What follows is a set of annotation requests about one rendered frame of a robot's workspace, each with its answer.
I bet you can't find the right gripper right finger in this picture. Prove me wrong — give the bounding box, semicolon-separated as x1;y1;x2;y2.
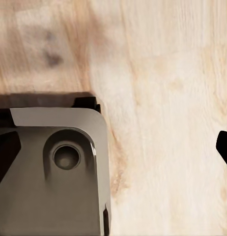
216;131;227;164

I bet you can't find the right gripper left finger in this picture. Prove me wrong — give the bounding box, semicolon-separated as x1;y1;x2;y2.
0;131;21;183

